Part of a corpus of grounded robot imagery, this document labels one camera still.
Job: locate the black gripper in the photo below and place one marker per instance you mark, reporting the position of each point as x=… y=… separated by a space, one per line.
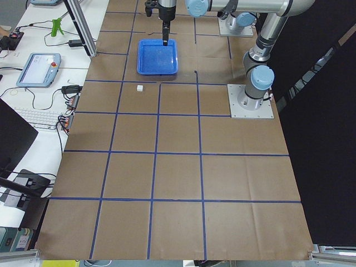
x=167 y=13

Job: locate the white keyboard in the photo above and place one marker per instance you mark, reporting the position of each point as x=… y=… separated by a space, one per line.
x=40 y=120

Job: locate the blue plastic tray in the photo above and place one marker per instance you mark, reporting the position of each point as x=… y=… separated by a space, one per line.
x=156 y=59

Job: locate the aluminium frame post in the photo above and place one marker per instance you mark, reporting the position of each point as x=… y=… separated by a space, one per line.
x=75 y=11

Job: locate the black monitor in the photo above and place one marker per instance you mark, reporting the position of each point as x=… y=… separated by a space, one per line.
x=17 y=136

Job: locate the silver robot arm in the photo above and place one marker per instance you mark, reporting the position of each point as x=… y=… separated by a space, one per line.
x=260 y=77
x=243 y=17

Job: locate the brown paper table cover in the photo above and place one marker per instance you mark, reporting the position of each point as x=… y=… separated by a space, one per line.
x=166 y=173

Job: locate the green plastic clamp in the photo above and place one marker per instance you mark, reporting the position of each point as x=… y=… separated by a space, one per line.
x=56 y=27

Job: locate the black power adapter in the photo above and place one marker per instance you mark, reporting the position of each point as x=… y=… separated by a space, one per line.
x=75 y=43

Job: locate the blue teach pendant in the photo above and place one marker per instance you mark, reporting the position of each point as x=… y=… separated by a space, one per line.
x=40 y=70

